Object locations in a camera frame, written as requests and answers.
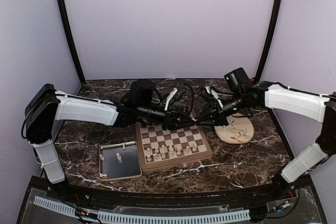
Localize white chess queen piece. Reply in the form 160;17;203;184
169;145;175;158

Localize white chess pieces in tray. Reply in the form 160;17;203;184
99;145;126;180

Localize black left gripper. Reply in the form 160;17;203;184
137;103;196;131

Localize black right frame post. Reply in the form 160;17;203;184
255;0;282;81

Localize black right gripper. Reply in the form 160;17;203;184
195;90;247;126

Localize metal tray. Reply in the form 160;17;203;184
99;141;142;181

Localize white chess king piece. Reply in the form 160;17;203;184
176;145;182;156

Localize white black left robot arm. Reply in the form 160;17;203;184
21;79;195;201

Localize black front rail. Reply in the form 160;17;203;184
26;175;313;209

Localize white perforated cable duct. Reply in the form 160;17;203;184
33;196;251;223

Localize wooden chess board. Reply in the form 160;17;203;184
135;123;213;172

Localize round bird pattern plate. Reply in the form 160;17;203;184
214;113;254;144

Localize white chess knight piece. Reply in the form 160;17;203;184
153;148;160;161

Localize black left frame post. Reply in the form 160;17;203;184
57;0;86;85

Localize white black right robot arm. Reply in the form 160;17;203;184
196;68;335;200

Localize white chess pawn piece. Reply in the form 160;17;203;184
160;145;166;159

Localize black frame post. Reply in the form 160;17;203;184
255;0;282;81
57;0;86;85

